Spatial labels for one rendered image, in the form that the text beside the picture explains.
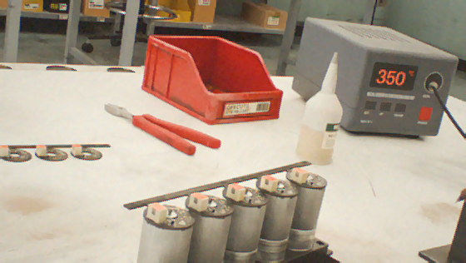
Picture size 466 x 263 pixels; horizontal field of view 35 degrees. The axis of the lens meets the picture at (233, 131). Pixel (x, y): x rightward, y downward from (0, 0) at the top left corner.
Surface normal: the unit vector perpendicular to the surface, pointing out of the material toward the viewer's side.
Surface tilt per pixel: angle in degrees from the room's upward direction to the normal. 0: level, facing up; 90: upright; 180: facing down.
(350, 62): 90
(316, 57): 90
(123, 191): 0
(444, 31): 90
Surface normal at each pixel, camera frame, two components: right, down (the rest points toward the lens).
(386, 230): 0.18, -0.94
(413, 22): -0.83, 0.02
